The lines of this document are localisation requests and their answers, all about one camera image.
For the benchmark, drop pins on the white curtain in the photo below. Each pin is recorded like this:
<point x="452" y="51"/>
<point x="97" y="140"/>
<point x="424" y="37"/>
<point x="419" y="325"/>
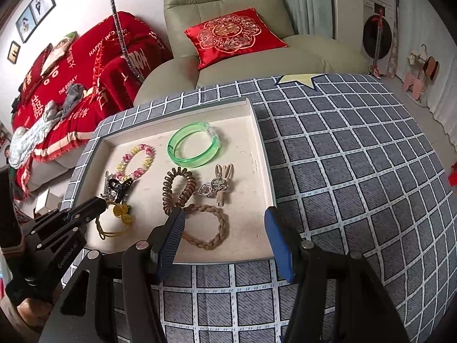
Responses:
<point x="428" y="43"/>

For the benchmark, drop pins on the green translucent bangle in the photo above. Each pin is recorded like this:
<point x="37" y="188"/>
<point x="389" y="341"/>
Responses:
<point x="171" y="150"/>

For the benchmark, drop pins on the red printed blanket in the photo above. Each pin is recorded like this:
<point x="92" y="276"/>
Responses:
<point x="117" y="68"/>

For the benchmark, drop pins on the black hair claw clip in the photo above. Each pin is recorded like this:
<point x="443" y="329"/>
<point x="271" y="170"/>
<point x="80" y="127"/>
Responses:
<point x="119" y="185"/>

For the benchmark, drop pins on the grey cloth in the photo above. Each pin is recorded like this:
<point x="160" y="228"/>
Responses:
<point x="73" y="98"/>

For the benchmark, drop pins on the black picture frame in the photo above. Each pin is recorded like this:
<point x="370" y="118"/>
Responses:
<point x="25" y="24"/>
<point x="43" y="0"/>
<point x="14" y="52"/>

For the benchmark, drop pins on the red embroidered cushion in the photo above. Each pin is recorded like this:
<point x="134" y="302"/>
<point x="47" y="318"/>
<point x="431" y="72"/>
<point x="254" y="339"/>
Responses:
<point x="232" y="35"/>

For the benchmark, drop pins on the yellow star-shaped paper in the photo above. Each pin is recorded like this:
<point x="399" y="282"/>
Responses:
<point x="296" y="79"/>

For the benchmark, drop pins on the white washing machine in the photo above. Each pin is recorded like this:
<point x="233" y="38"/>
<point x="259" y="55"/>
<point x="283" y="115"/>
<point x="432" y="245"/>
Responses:
<point x="375" y="35"/>

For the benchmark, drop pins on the teal ribbed curtain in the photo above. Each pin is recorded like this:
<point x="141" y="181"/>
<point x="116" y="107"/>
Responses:
<point x="303" y="0"/>

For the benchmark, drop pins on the grey plaid tablecloth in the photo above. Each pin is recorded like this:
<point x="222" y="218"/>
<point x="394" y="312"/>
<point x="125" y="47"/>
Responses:
<point x="357" y="185"/>

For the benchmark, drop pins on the printed pillow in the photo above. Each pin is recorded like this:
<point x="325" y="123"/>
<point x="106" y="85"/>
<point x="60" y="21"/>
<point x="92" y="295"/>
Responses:
<point x="59" y="51"/>

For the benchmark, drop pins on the person's left hand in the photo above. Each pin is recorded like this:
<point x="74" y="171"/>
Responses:
<point x="25" y="314"/>

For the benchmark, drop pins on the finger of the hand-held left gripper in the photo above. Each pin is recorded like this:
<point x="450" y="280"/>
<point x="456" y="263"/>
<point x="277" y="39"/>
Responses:
<point x="89" y="209"/>

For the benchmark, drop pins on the silver heart-shaped hair clip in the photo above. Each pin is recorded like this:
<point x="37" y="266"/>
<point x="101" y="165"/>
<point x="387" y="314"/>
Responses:
<point x="206" y="188"/>

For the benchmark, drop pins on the white jewelry tray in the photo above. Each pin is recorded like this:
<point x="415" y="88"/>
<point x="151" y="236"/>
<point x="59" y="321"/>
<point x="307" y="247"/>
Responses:
<point x="242" y="185"/>

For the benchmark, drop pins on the pale patterned cloth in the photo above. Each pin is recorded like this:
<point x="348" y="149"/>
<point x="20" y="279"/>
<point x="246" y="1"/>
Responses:
<point x="32" y="135"/>

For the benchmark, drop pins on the white cardboard box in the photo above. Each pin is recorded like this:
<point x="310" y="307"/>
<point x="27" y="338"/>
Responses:
<point x="46" y="203"/>

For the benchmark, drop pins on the silver spring hair clip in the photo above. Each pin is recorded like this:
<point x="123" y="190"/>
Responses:
<point x="105" y="185"/>

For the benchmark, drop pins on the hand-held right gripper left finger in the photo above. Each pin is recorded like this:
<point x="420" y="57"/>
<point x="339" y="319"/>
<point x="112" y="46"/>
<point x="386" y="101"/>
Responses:
<point x="171" y="243"/>

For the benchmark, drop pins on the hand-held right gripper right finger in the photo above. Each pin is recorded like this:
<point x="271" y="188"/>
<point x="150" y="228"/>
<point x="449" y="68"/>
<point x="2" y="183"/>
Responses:
<point x="280" y="246"/>

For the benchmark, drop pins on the grey sofa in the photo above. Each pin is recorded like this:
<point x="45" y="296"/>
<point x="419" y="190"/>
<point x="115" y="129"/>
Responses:
<point x="46" y="177"/>

